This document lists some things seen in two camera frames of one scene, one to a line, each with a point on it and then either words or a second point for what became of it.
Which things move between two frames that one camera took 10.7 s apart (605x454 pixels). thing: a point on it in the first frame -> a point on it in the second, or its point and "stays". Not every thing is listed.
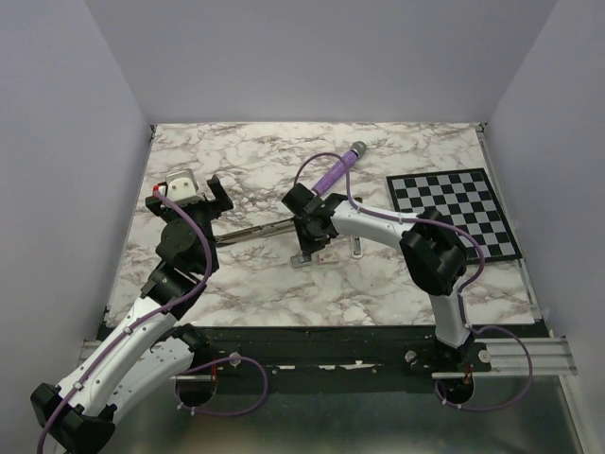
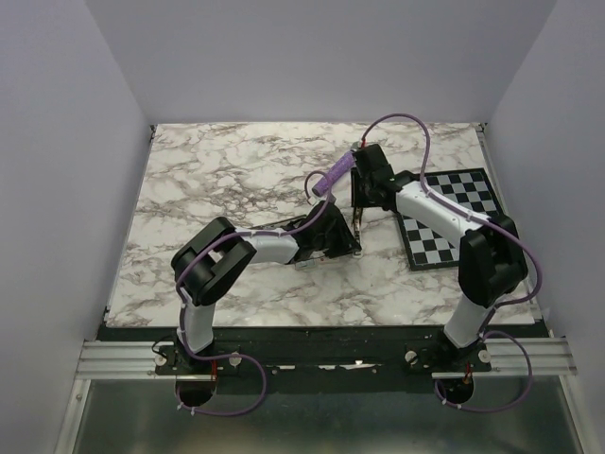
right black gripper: [309, 247] -> [356, 200]
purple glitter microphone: [358, 148] stays
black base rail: [255, 352] stays
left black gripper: [220, 203] -> [346, 243]
